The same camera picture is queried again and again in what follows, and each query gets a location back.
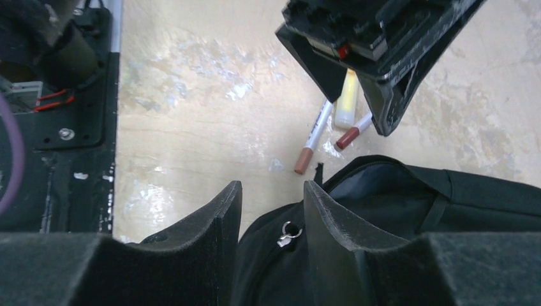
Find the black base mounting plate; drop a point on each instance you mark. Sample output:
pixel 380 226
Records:
pixel 59 90

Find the black student backpack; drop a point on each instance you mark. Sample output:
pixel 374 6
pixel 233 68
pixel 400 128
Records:
pixel 272 262

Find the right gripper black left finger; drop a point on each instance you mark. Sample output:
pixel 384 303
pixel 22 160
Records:
pixel 189 263

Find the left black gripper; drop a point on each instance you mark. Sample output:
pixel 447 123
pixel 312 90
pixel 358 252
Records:
pixel 397 40

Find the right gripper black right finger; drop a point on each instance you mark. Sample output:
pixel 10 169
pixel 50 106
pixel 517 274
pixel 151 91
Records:
pixel 353 262

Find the white red-capped marker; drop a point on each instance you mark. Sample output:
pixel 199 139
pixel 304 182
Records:
pixel 355 131

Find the white brown-tipped pen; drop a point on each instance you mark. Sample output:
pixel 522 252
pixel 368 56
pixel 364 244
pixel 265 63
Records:
pixel 314 136

